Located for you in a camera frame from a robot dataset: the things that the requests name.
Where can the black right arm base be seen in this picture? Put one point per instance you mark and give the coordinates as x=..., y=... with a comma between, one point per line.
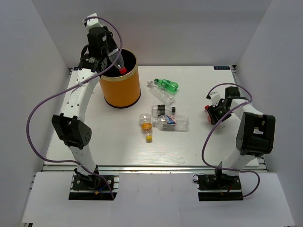
x=211, y=190

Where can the clear bottle black label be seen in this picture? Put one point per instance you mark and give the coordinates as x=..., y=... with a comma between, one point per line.
x=158, y=110

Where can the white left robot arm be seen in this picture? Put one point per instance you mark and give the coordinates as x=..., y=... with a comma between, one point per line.
x=70, y=123

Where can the clear unlabelled plastic bottle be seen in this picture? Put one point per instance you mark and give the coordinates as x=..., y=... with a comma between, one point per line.
x=159, y=92

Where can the green plastic bottle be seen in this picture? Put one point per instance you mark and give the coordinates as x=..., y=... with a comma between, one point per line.
x=167, y=85

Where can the small red-label cola bottle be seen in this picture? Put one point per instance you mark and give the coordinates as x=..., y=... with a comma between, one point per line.
x=208, y=116

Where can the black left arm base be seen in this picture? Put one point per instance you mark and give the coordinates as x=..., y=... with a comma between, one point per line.
x=87, y=190

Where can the clear bottle blue label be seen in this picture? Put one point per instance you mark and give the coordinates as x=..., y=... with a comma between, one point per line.
x=171, y=122

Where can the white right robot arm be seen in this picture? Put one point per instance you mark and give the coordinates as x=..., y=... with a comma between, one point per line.
x=255, y=136

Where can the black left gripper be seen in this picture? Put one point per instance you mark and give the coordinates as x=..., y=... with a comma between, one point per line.
x=112, y=43

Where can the orange cylindrical bin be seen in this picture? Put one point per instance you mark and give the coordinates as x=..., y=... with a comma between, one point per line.
x=122, y=91

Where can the clear bottle red label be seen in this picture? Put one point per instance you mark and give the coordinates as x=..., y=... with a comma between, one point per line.
x=116, y=58

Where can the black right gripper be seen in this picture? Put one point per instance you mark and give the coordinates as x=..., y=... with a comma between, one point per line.
x=212, y=112

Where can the clear bottle yellow cap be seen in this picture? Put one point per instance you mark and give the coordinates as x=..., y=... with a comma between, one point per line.
x=145, y=122

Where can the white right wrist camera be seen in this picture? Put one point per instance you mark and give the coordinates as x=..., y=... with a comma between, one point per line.
x=214, y=97

